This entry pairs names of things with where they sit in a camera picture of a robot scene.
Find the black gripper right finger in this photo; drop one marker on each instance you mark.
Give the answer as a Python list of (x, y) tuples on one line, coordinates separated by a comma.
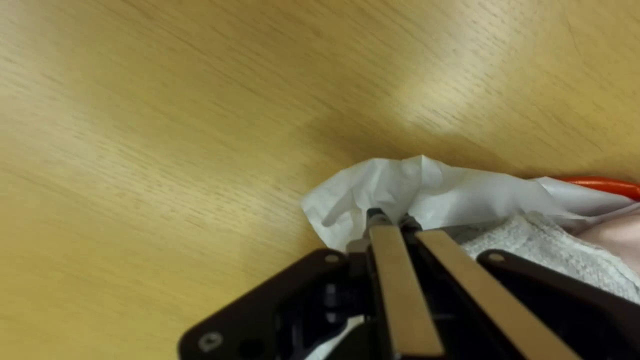
[(486, 292)]

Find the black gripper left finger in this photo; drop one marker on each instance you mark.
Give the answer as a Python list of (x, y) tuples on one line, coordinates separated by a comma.
[(401, 292)]

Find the white orange printed plastic bag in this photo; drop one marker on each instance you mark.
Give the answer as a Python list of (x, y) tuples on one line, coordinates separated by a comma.
[(427, 190)]

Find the light pink shirt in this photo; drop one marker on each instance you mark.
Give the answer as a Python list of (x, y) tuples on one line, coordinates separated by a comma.
[(617, 237)]

